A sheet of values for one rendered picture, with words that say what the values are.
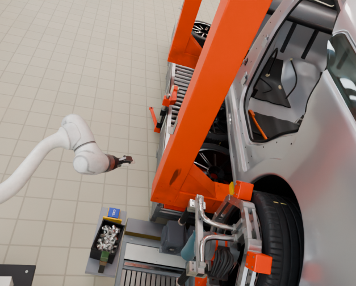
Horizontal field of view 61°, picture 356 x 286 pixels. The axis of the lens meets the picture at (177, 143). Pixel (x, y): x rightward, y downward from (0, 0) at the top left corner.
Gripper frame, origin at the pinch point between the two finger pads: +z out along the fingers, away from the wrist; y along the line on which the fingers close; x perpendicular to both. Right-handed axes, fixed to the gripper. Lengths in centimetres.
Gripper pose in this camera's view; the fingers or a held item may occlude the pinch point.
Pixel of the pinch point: (128, 162)
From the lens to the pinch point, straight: 163.6
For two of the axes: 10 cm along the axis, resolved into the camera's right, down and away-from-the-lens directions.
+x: 3.6, 9.2, -1.7
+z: 3.2, 0.5, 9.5
